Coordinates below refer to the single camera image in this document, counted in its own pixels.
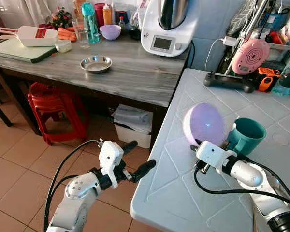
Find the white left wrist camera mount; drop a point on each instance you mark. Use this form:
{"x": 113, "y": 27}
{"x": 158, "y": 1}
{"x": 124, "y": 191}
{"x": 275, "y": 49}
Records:
{"x": 109, "y": 153}

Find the white kitchen cooking machine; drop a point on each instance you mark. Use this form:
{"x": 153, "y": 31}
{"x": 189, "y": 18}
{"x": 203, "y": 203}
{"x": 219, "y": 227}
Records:
{"x": 159, "y": 34}

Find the orange sauce bottle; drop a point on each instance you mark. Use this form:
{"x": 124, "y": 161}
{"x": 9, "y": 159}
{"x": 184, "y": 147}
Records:
{"x": 107, "y": 15}

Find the small purple bowl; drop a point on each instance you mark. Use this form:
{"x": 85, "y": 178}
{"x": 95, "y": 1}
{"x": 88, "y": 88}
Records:
{"x": 110, "y": 33}

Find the clear plastic water bottle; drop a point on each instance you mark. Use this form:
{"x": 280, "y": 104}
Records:
{"x": 286, "y": 79}

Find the red plastic stool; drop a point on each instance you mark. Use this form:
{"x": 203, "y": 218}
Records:
{"x": 53, "y": 96}

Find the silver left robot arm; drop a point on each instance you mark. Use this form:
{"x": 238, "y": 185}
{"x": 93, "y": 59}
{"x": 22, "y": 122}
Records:
{"x": 79, "y": 186}

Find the white plastic folding table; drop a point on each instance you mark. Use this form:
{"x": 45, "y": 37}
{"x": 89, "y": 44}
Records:
{"x": 183, "y": 193}

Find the clear drinking glass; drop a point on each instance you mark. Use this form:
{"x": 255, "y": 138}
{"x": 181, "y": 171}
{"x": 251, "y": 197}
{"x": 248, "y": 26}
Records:
{"x": 79, "y": 36}

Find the white plastic basket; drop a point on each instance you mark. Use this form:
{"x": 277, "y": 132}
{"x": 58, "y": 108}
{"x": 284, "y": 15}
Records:
{"x": 280, "y": 50}

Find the small dark bottle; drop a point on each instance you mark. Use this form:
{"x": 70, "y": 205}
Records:
{"x": 122, "y": 26}

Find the orange carrots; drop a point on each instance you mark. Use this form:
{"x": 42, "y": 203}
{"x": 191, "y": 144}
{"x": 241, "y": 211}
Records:
{"x": 66, "y": 34}

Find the black remote controller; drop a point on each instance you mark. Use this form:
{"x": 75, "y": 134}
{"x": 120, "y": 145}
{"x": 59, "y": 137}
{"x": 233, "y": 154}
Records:
{"x": 227, "y": 81}

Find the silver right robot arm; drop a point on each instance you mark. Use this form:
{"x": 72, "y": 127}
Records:
{"x": 246, "y": 173}

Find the small steel bowl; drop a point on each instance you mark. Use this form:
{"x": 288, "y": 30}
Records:
{"x": 96, "y": 64}

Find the white charger plug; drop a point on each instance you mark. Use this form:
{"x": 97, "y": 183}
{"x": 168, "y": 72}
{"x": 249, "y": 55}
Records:
{"x": 230, "y": 41}

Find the pink round appliance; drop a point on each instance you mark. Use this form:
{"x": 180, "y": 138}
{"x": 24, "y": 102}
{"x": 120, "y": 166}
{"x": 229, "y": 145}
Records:
{"x": 249, "y": 57}

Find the grey wooden table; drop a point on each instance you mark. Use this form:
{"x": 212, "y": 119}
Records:
{"x": 140, "y": 77}

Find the orange and black tool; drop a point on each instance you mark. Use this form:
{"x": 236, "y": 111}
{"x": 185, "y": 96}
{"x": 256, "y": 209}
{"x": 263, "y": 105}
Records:
{"x": 267, "y": 82}

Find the teal plastic cup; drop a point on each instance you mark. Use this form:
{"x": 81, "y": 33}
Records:
{"x": 238, "y": 141}

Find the small white container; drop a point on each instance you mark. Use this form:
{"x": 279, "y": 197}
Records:
{"x": 63, "y": 46}

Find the red canister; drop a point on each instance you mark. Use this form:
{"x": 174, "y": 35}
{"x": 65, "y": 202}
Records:
{"x": 98, "y": 14}

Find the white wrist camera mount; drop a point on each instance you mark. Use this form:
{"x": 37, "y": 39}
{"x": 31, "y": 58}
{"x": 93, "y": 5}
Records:
{"x": 109, "y": 153}
{"x": 211, "y": 153}

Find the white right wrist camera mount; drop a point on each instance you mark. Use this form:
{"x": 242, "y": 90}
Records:
{"x": 211, "y": 153}

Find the flower bunch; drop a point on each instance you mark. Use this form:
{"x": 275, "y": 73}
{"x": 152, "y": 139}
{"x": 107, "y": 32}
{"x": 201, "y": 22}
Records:
{"x": 62, "y": 18}

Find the large purple plastic bowl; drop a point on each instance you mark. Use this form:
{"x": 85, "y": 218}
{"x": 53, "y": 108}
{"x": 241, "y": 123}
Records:
{"x": 203, "y": 123}

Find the green cutting board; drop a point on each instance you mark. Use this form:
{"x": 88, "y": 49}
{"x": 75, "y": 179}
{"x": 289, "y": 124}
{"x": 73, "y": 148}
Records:
{"x": 14, "y": 52}

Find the teal drinking bottle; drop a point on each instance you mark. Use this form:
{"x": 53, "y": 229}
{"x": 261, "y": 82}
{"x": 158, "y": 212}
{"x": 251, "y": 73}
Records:
{"x": 91, "y": 24}

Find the white storage box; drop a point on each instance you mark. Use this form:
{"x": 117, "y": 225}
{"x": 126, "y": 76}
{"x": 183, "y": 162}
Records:
{"x": 133, "y": 135}

